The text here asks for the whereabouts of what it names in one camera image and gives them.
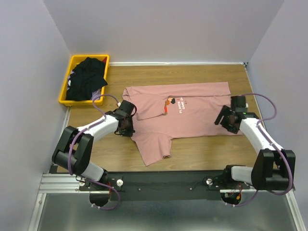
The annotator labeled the black t shirt in bin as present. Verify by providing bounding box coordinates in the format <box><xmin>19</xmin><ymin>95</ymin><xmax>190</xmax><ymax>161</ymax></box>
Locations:
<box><xmin>65</xmin><ymin>57</ymin><xmax>108</xmax><ymax>101</ymax></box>

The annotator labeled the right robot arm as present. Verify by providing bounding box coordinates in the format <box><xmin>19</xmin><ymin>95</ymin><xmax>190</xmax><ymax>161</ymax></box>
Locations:
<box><xmin>215</xmin><ymin>105</ymin><xmax>295</xmax><ymax>195</ymax></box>

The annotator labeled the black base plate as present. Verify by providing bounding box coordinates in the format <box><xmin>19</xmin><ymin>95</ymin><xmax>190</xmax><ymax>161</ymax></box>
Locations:
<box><xmin>80</xmin><ymin>170</ymin><xmax>249</xmax><ymax>202</ymax></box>

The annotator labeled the yellow plastic bin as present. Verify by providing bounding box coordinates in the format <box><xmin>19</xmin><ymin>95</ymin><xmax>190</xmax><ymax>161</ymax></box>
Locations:
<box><xmin>59</xmin><ymin>54</ymin><xmax>110</xmax><ymax>106</ymax></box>

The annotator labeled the pink t shirt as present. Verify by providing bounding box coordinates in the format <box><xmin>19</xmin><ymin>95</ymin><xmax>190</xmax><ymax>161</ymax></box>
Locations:
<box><xmin>122</xmin><ymin>82</ymin><xmax>232</xmax><ymax>166</ymax></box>

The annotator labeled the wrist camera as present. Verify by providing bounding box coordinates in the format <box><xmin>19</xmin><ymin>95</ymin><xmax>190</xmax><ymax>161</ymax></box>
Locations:
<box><xmin>231</xmin><ymin>95</ymin><xmax>248</xmax><ymax>113</ymax></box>
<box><xmin>116</xmin><ymin>100</ymin><xmax>137</xmax><ymax>117</ymax></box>

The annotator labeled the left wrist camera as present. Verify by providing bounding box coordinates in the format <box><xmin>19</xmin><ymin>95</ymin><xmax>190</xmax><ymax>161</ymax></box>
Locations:
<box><xmin>116</xmin><ymin>100</ymin><xmax>137</xmax><ymax>117</ymax></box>

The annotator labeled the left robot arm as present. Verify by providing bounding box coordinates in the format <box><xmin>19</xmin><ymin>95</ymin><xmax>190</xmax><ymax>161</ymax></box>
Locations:
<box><xmin>52</xmin><ymin>110</ymin><xmax>135</xmax><ymax>190</ymax></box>

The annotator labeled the lavender t shirt in bin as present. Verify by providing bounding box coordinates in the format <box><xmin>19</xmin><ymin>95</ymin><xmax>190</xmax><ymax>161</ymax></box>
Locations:
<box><xmin>90</xmin><ymin>88</ymin><xmax>104</xmax><ymax>101</ymax></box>

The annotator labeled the aluminium frame rail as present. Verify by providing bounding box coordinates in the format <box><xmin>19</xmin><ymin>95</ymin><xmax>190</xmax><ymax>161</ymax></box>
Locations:
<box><xmin>26</xmin><ymin>105</ymin><xmax>87</xmax><ymax>231</ymax></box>

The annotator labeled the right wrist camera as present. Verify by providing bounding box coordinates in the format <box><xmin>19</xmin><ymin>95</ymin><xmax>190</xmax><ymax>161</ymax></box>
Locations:
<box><xmin>231</xmin><ymin>95</ymin><xmax>248</xmax><ymax>113</ymax></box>

